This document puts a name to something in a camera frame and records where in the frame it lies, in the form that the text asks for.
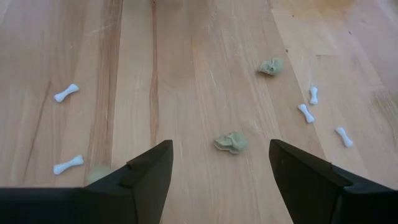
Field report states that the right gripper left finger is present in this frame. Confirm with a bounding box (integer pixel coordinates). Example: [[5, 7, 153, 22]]
[[85, 139, 174, 224]]

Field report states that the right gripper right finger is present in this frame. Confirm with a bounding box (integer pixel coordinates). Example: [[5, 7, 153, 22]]
[[269, 138, 396, 224]]

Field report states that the small white plastic bone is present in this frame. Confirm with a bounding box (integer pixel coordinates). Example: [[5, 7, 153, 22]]
[[308, 86, 319, 106], [335, 126, 354, 148], [52, 154, 85, 175], [53, 83, 80, 103], [297, 103, 315, 124]]

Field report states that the green skull right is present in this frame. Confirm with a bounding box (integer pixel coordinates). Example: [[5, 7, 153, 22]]
[[257, 57, 285, 77]]

